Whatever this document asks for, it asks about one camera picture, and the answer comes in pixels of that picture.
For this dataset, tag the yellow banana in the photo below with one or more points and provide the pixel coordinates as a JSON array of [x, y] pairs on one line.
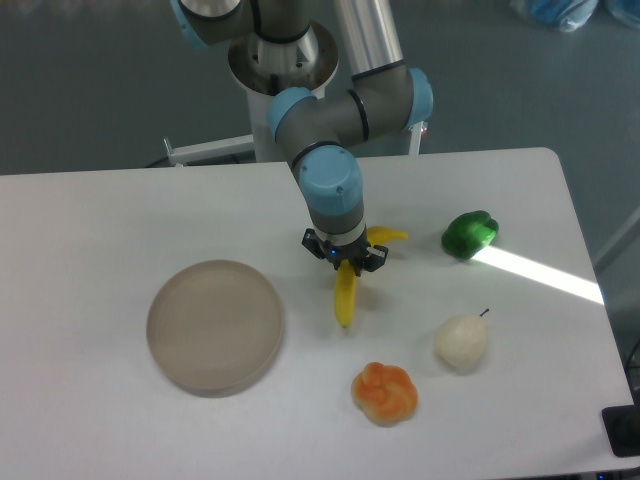
[[346, 278]]

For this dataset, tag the clear plastic bag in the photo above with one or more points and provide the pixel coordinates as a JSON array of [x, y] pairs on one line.
[[625, 12]]

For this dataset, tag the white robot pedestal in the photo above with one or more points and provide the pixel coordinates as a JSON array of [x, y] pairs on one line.
[[264, 69]]

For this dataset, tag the blue plastic bag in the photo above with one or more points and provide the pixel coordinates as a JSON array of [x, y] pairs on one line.
[[563, 16]]

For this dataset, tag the black device at table edge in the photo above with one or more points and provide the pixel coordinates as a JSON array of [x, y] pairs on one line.
[[622, 428]]

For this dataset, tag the pale white pear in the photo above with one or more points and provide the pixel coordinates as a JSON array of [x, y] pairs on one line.
[[461, 342]]

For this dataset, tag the beige round plate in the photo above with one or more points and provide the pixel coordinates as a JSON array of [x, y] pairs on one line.
[[214, 328]]

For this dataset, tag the green bell pepper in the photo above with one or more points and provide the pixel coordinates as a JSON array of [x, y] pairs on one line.
[[469, 233]]

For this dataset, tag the white left base strut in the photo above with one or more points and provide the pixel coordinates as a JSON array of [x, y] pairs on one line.
[[212, 150]]

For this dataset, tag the orange twisted bread roll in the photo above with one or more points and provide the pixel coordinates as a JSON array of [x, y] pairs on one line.
[[385, 393]]

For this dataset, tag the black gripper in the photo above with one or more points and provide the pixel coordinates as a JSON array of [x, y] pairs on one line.
[[360, 253]]

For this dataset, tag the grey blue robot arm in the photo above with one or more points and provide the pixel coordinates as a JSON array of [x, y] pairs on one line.
[[315, 134]]

